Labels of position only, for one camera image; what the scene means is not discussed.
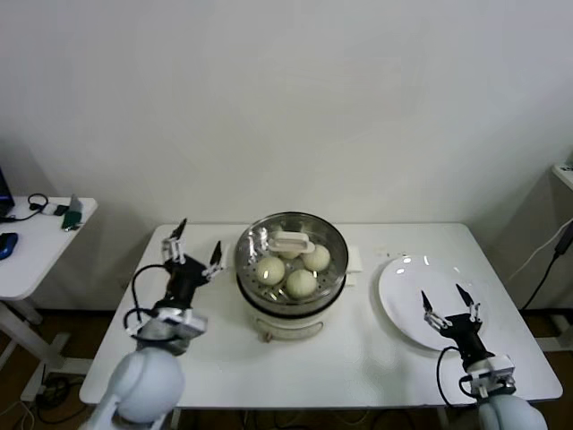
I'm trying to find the tangled floor cables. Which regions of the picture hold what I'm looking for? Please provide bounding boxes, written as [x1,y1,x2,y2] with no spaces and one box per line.
[35,375,86,425]

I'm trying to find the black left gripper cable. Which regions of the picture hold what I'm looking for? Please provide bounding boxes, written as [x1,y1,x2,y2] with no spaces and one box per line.
[124,263,174,337]

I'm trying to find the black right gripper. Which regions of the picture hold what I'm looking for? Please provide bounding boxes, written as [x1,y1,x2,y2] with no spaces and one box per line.
[420,283,489,365]

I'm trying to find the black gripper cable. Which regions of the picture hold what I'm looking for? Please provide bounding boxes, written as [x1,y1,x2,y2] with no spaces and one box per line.
[124,263,174,337]
[436,347,475,408]

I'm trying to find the white side table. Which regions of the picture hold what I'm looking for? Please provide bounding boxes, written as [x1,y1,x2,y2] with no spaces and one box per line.
[0,195,98,402]

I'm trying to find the white wall cable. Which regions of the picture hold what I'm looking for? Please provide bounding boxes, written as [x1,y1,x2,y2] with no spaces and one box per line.
[508,222,569,281]

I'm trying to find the dark laptop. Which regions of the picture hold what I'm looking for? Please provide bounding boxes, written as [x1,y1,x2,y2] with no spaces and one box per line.
[0,168,15,220]

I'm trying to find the white furniture base frame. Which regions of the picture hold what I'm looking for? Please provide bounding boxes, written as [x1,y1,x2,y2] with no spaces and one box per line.
[535,313,573,351]

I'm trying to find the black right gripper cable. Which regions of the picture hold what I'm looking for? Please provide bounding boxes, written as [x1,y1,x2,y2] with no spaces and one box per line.
[436,347,475,408]

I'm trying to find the stainless steel steamer basket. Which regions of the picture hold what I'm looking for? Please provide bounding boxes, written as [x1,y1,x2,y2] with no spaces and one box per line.
[221,211,363,314]

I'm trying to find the white electric cooking pot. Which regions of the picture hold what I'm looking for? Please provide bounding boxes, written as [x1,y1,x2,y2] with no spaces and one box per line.
[236,271,359,345]

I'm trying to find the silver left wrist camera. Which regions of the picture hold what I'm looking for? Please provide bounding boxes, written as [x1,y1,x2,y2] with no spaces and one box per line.
[154,307,210,336]

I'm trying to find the glass lid with beige handle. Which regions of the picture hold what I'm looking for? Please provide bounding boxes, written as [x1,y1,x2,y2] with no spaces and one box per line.
[235,211,350,302]

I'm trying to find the blue computer mouse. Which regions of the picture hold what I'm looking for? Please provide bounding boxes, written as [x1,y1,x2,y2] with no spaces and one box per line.
[0,231,20,260]

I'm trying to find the black looped cable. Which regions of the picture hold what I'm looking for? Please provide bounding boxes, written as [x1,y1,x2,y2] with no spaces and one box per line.
[0,193,49,224]

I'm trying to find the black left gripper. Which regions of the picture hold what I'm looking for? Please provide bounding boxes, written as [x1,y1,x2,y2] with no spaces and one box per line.
[160,218,224,310]

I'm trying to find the white round plate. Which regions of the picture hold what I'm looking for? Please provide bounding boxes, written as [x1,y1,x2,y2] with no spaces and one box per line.
[378,254,490,352]

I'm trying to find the black power cable with adapter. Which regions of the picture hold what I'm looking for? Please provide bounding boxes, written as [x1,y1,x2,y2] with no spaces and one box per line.
[520,223,573,310]

